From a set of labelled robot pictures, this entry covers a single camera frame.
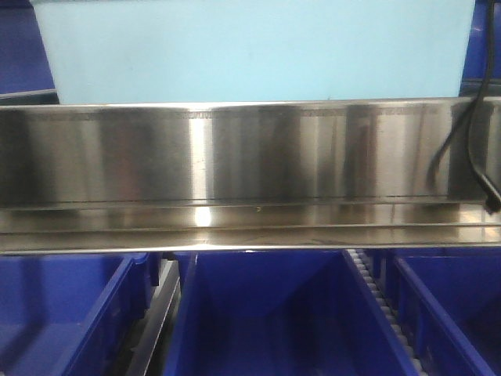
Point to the light blue plastic bin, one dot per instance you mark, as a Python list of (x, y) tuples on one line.
[(228, 51)]

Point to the dark blue bin lower middle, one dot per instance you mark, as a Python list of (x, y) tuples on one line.
[(279, 313)]

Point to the dark blue bin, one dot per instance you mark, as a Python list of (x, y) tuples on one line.
[(69, 314), (279, 313), (449, 309), (24, 64), (476, 57)]

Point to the dark blue bin lower right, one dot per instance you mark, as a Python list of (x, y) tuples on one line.
[(449, 309)]

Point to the dark blue bin lower left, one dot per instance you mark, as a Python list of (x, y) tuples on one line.
[(69, 314)]

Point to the white roller track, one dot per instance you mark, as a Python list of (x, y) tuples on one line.
[(390, 317)]

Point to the dark blue bin upper left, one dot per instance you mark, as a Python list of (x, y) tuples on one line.
[(24, 64)]

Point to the dark blue bin upper right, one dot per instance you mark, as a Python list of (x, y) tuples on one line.
[(476, 57)]

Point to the stainless steel shelf front rail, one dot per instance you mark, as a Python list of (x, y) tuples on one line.
[(209, 176)]

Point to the metal shelf divider rail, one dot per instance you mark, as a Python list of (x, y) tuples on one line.
[(145, 349)]

